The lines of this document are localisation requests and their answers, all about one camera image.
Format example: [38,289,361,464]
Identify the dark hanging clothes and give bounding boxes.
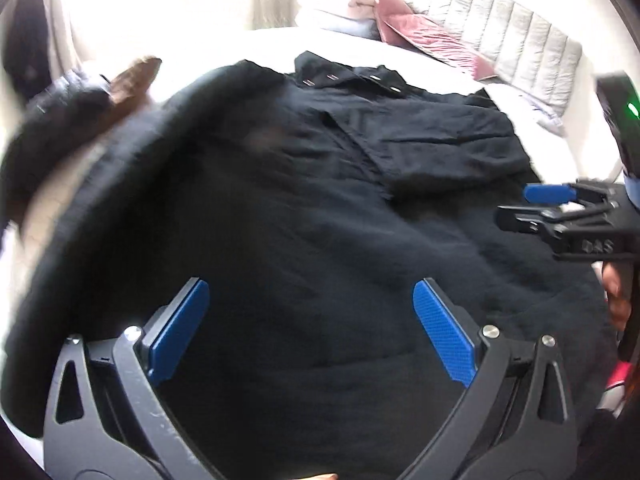
[2,0,52,103]

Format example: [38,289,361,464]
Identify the pink velvet pillow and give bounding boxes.
[374,0,497,81]

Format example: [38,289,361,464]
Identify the dark quilted puffer jacket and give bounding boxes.
[1,70,112,224]

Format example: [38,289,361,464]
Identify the grey padded headboard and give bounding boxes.
[405,0,582,116]

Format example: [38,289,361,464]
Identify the patterned white pillow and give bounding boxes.
[521,93,566,138]

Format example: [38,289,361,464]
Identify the large black coat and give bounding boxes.
[1,52,616,479]

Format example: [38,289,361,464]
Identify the red stool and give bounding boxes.
[598,361,632,418]

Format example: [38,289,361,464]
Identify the brown garment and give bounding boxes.
[110,56,162,110]

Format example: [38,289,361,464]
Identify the person's right hand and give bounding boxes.
[602,262,632,332]

